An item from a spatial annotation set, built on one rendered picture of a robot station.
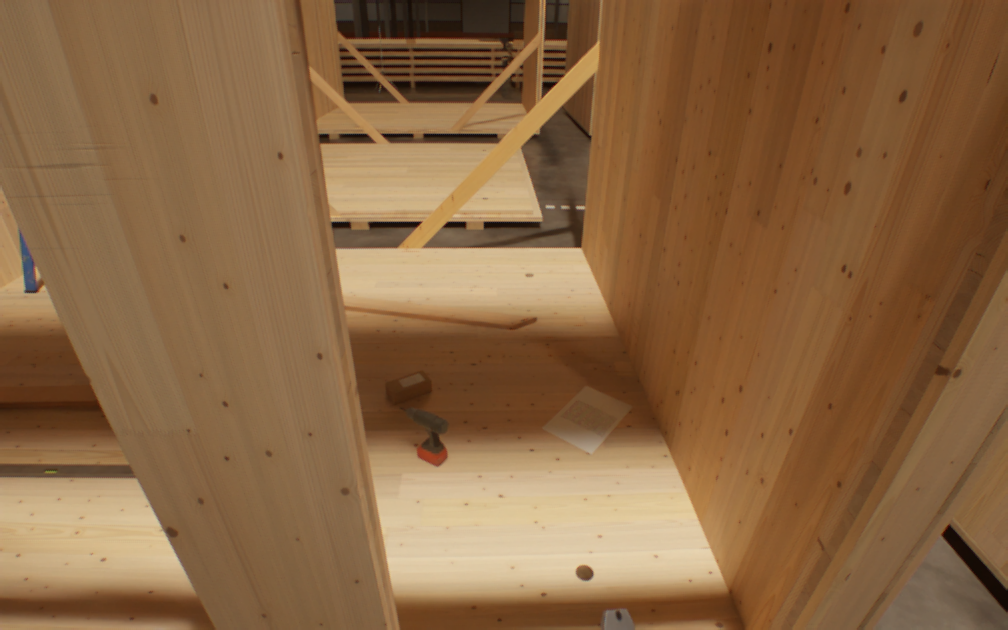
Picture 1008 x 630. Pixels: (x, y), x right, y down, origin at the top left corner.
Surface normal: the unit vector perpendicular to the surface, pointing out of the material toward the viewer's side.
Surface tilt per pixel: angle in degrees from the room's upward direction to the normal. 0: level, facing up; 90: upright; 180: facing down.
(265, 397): 90
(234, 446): 90
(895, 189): 90
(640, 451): 0
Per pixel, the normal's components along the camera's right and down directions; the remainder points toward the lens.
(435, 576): 0.01, -0.87
